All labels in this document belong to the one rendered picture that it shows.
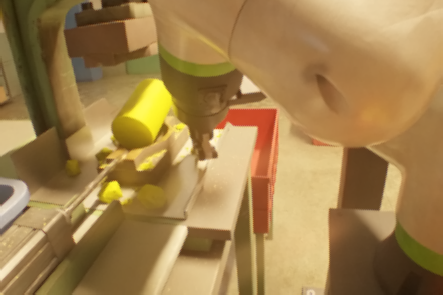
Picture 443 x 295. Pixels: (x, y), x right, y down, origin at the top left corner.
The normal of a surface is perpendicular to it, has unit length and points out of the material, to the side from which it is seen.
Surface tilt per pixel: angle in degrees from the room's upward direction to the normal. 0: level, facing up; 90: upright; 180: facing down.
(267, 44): 91
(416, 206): 90
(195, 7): 104
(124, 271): 0
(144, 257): 0
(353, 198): 90
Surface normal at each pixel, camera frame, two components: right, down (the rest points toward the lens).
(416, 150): -0.95, 0.28
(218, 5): -0.59, 0.40
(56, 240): 0.98, 0.00
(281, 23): -0.56, 0.17
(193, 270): -0.08, -0.92
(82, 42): -0.20, 0.40
